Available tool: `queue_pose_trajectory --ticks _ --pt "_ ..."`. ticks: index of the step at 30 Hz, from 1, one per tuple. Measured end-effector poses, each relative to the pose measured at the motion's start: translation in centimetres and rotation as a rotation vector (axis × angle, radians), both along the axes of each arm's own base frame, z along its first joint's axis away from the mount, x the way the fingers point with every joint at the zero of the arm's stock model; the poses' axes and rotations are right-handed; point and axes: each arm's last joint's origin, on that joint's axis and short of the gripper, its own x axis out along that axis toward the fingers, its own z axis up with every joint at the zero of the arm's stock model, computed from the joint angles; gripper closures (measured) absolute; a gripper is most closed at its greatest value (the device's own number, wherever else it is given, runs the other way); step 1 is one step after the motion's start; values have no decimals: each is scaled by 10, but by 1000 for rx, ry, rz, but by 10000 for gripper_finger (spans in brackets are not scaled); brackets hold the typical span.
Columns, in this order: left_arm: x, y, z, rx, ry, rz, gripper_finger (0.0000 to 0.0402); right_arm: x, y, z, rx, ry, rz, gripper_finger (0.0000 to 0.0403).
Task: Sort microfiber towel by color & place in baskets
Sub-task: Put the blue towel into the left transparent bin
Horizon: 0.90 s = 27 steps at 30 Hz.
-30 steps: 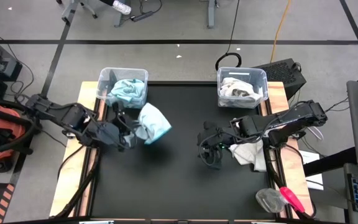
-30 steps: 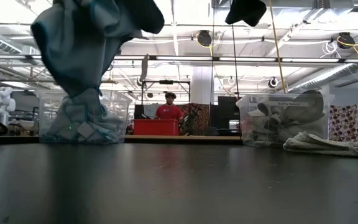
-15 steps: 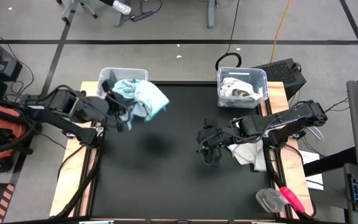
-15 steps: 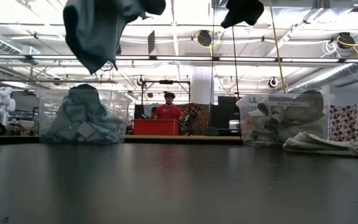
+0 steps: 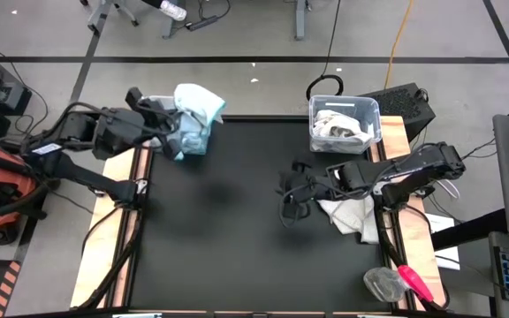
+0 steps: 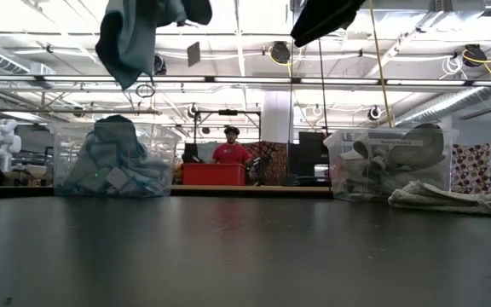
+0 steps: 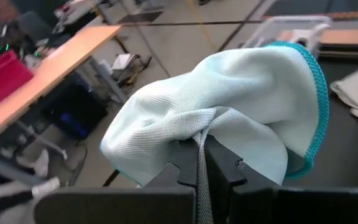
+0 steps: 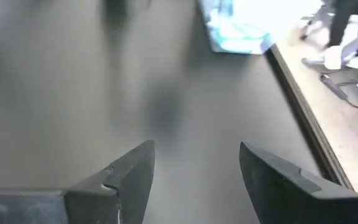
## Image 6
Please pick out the circle patterned curtain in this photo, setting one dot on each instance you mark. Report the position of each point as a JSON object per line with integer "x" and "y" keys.
{"x": 471, "y": 168}

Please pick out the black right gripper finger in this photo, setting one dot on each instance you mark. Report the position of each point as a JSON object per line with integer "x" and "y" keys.
{"x": 324, "y": 17}

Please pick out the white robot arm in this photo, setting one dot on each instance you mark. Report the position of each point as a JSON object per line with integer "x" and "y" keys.
{"x": 4, "y": 143}

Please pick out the black monitor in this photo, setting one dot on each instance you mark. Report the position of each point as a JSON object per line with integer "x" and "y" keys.
{"x": 311, "y": 149}

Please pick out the clear plastic bin with label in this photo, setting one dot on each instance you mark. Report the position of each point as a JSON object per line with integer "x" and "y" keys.
{"x": 394, "y": 142}

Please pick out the black ceiling fixture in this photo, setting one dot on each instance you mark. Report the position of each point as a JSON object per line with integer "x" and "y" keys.
{"x": 160, "y": 65}

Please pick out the white building column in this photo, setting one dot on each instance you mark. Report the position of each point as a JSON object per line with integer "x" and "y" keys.
{"x": 276, "y": 119}

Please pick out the long overhead light bar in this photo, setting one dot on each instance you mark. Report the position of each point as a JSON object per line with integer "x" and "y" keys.
{"x": 250, "y": 80}

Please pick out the dark patterned fabric panel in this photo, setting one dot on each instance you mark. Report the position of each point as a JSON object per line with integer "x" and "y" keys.
{"x": 271, "y": 160}

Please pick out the red plastic crate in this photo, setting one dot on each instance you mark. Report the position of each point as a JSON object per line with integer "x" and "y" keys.
{"x": 213, "y": 175}

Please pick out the person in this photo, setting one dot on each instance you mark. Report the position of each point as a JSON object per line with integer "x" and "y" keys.
{"x": 230, "y": 154}

